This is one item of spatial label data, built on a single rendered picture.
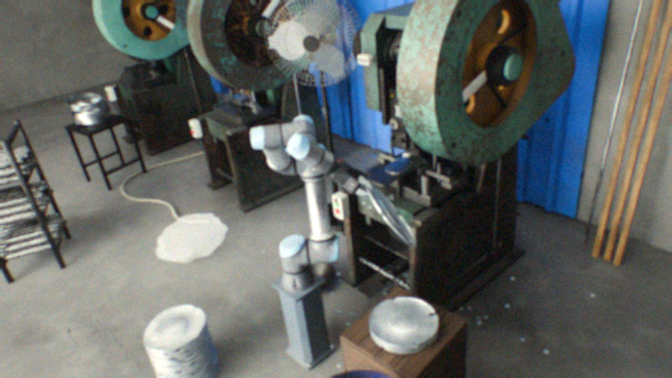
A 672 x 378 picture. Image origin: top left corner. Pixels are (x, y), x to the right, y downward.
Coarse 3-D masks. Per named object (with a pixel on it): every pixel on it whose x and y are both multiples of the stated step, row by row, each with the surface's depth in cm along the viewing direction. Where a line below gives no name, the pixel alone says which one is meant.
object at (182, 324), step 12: (168, 312) 246; (180, 312) 245; (192, 312) 244; (156, 324) 240; (168, 324) 238; (180, 324) 237; (192, 324) 237; (204, 324) 235; (144, 336) 233; (156, 336) 232; (168, 336) 231; (180, 336) 231; (192, 336) 230; (156, 348) 226; (168, 348) 225
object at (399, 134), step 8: (392, 88) 237; (392, 96) 237; (392, 104) 240; (392, 112) 242; (400, 112) 238; (392, 120) 242; (400, 120) 240; (392, 128) 244; (400, 128) 242; (392, 136) 243; (400, 136) 240; (408, 136) 239; (400, 144) 242; (408, 144) 241; (416, 144) 241
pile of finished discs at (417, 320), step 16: (384, 304) 221; (400, 304) 220; (416, 304) 219; (384, 320) 213; (400, 320) 211; (416, 320) 210; (432, 320) 210; (384, 336) 205; (400, 336) 204; (416, 336) 203; (432, 336) 203; (400, 352) 201
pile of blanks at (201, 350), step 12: (204, 336) 235; (180, 348) 225; (192, 348) 229; (204, 348) 236; (156, 360) 229; (168, 360) 226; (180, 360) 228; (192, 360) 231; (204, 360) 237; (216, 360) 249; (156, 372) 237; (168, 372) 231; (180, 372) 231; (192, 372) 234; (204, 372) 239; (216, 372) 247
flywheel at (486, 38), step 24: (504, 0) 196; (480, 24) 191; (504, 24) 205; (528, 24) 210; (480, 48) 195; (504, 48) 190; (528, 48) 216; (480, 72) 196; (504, 72) 191; (528, 72) 219; (480, 96) 206; (504, 96) 218; (480, 120) 212
